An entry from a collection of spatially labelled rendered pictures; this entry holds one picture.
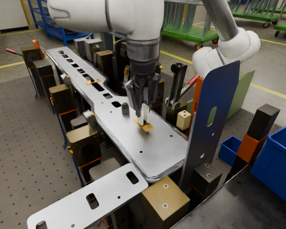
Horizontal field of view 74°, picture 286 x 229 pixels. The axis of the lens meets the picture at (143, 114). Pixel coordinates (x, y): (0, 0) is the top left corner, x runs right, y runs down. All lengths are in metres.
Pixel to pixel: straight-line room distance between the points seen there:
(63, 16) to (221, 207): 0.59
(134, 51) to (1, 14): 7.07
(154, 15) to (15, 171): 0.94
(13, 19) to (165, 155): 7.20
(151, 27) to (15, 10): 7.13
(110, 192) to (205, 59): 1.00
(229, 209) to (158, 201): 0.17
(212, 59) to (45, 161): 1.11
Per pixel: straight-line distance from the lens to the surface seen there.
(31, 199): 0.99
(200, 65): 1.30
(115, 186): 0.56
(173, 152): 0.63
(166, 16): 5.65
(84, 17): 0.52
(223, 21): 1.17
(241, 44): 1.26
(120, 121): 0.75
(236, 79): 0.42
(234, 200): 0.54
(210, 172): 0.50
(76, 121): 0.80
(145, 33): 0.50
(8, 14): 7.53
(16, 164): 1.17
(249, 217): 0.53
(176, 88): 0.70
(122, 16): 0.50
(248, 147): 0.60
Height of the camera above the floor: 1.46
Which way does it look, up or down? 37 degrees down
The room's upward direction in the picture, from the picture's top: straight up
